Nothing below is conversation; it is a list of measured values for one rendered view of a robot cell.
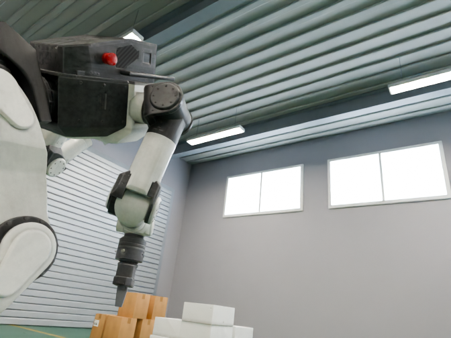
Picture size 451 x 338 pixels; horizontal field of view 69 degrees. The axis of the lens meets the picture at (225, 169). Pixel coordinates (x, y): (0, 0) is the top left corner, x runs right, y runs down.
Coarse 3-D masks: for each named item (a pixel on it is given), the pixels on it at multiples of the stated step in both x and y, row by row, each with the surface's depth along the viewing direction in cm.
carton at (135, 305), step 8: (128, 296) 433; (136, 296) 425; (144, 296) 435; (128, 304) 427; (136, 304) 422; (144, 304) 433; (120, 312) 430; (128, 312) 422; (136, 312) 421; (144, 312) 431
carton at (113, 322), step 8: (112, 320) 412; (120, 320) 403; (128, 320) 410; (136, 320) 419; (112, 328) 406; (120, 328) 399; (128, 328) 408; (104, 336) 409; (112, 336) 401; (120, 336) 397; (128, 336) 406
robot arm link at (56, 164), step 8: (48, 136) 113; (56, 136) 114; (48, 144) 114; (56, 144) 115; (48, 152) 113; (56, 152) 115; (48, 160) 114; (56, 160) 116; (64, 160) 120; (48, 168) 115; (56, 168) 118
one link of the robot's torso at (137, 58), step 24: (48, 48) 82; (72, 48) 80; (96, 48) 83; (120, 48) 89; (144, 48) 96; (48, 72) 81; (72, 72) 81; (96, 72) 85; (120, 72) 91; (144, 72) 98; (72, 96) 82; (96, 96) 86; (120, 96) 90; (72, 120) 83; (96, 120) 87; (120, 120) 92; (144, 120) 94
